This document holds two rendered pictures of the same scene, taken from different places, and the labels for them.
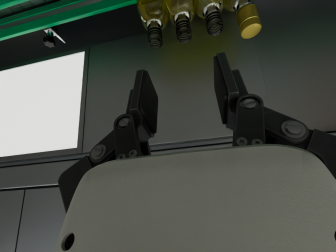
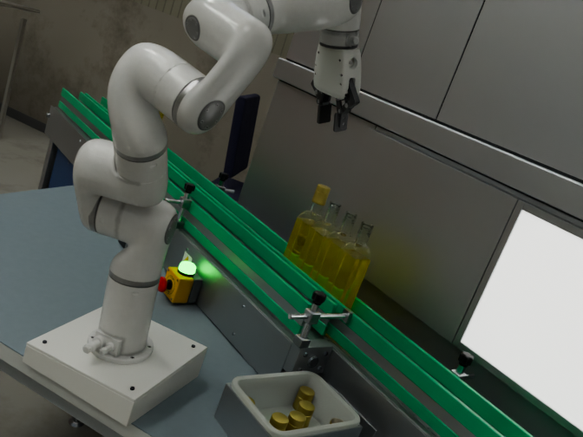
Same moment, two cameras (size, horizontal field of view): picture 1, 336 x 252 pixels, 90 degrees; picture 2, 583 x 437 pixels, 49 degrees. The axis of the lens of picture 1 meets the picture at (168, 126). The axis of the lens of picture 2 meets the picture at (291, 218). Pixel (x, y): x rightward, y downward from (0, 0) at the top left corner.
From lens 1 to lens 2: 127 cm
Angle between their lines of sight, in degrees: 57
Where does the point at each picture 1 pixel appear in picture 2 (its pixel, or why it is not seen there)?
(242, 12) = (318, 199)
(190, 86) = (392, 203)
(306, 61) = (327, 173)
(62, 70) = (500, 339)
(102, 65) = (449, 298)
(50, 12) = not seen: hidden behind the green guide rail
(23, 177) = not seen: outside the picture
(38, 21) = (455, 389)
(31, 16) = not seen: hidden behind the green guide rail
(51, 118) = (540, 275)
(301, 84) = (340, 157)
